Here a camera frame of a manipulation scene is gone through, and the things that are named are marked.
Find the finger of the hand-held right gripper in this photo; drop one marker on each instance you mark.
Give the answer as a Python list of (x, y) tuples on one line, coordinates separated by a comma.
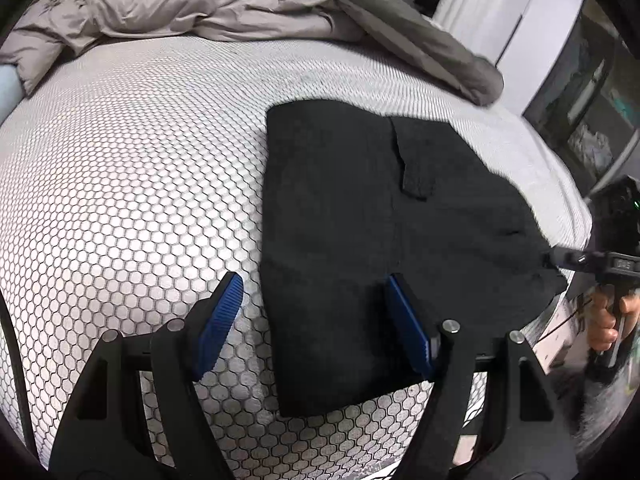
[(572, 260)]

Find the dark shelf unit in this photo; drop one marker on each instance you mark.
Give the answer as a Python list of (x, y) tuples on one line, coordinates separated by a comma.
[(590, 110)]

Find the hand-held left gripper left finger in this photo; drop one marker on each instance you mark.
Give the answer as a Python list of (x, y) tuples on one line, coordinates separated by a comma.
[(222, 320)]

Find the person's right hand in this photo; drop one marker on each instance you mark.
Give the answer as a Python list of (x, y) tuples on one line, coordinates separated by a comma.
[(602, 322)]

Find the person's right forearm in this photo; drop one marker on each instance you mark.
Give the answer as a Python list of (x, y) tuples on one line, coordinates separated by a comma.
[(605, 400)]

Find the white wardrobe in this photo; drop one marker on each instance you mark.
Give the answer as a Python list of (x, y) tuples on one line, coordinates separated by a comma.
[(540, 25)]

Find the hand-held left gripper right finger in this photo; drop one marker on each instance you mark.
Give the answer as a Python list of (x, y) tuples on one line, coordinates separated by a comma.
[(407, 325)]

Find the black pants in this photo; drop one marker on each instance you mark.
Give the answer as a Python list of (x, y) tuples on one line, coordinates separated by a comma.
[(340, 210)]

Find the pale blue pillow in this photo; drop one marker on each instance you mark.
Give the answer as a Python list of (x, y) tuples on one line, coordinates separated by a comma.
[(9, 92)]

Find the grey duvet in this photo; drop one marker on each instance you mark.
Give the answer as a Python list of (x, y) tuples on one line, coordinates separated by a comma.
[(200, 5)]

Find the white honeycomb mattress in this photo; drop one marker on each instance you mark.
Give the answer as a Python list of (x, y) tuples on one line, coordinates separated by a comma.
[(125, 185)]

